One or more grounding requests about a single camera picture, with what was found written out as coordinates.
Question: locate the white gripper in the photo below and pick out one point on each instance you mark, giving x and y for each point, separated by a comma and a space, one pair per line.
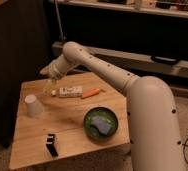
56, 70

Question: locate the white ceramic cup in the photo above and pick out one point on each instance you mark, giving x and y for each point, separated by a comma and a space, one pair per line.
34, 106

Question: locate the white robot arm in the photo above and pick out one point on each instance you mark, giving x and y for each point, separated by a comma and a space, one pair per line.
153, 119

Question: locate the black eraser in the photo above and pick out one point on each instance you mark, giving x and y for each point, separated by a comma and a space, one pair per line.
51, 145

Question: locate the white tube box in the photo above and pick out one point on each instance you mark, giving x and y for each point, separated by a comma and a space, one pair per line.
68, 92

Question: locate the wooden table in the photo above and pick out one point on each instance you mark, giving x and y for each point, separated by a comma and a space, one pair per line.
64, 118

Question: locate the orange carrot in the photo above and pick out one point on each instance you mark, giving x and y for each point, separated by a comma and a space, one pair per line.
91, 93

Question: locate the dark cabinet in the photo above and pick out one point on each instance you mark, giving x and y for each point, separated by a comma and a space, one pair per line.
24, 49

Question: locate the green bowl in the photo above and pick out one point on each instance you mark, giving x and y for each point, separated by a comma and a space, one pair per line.
108, 115

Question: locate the blue sponge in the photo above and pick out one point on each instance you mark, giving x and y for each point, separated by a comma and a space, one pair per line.
101, 125

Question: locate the grey metal shelf beam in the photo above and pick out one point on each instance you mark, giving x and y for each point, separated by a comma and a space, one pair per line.
138, 63

